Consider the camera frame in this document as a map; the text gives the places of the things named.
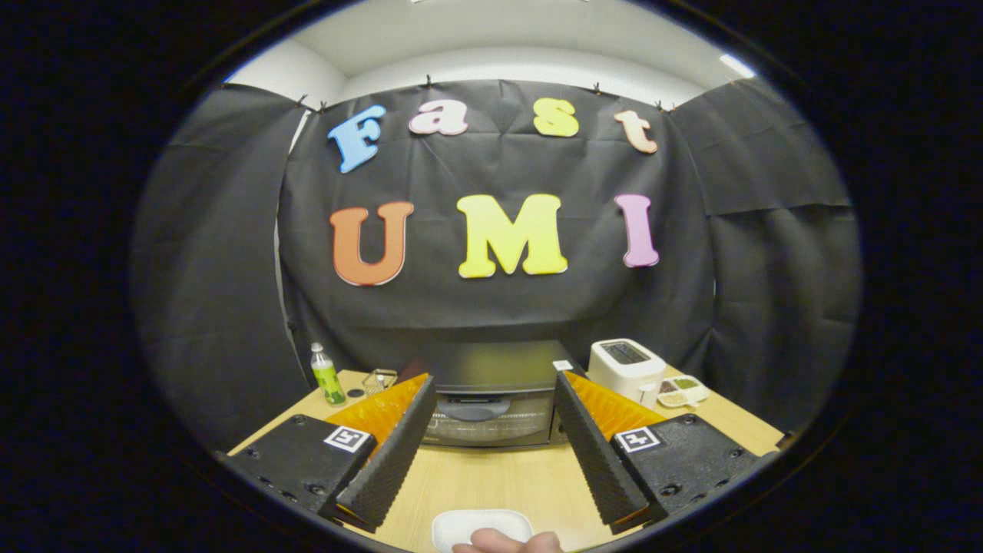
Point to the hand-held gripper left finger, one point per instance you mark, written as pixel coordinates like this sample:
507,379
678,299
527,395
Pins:
388,461

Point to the green label water bottle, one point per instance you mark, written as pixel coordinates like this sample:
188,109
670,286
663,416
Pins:
329,384

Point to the divided white snack dish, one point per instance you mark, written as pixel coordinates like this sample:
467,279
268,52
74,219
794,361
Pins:
682,392

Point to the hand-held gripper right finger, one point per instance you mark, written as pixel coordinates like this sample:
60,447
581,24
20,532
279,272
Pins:
595,453

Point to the white square plate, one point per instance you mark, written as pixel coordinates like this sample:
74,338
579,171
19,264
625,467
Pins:
468,522

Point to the black toaster oven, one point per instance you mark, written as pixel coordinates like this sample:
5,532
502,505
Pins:
495,369

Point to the small ceiling light panel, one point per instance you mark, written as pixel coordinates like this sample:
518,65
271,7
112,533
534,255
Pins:
737,66

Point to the white bread toaster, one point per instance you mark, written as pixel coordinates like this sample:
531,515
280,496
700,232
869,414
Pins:
622,372

